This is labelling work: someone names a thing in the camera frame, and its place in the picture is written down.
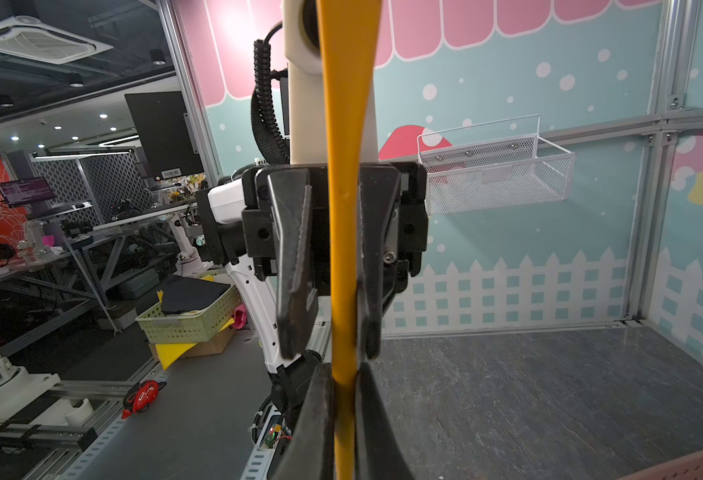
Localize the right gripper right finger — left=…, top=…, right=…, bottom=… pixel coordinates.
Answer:
left=355, top=362, right=413, bottom=480

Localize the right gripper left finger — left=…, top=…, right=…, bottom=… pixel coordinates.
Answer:
left=273, top=364, right=335, bottom=480

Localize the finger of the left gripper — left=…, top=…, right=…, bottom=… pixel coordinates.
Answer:
left=357, top=164, right=401, bottom=359
left=268, top=169, right=319, bottom=360

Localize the orange plastic knife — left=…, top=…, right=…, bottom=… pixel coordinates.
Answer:
left=318, top=1, right=381, bottom=479

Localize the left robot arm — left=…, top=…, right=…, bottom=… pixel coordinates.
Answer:
left=199, top=9, right=419, bottom=411

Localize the black computer monitor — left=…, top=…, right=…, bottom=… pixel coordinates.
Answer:
left=125, top=91, right=204, bottom=180

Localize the red black hand tool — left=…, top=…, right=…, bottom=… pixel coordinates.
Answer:
left=122, top=379, right=167, bottom=419

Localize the green perforated plastic basket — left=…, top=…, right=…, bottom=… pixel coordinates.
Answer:
left=137, top=286, right=242, bottom=344

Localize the pink perforated plastic basket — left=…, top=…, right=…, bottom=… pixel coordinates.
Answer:
left=621, top=450, right=703, bottom=480

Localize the white wire mesh wall basket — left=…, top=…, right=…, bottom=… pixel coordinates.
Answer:
left=417, top=114, right=577, bottom=215

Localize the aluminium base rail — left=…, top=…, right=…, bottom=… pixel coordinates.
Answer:
left=0, top=359, right=341, bottom=480

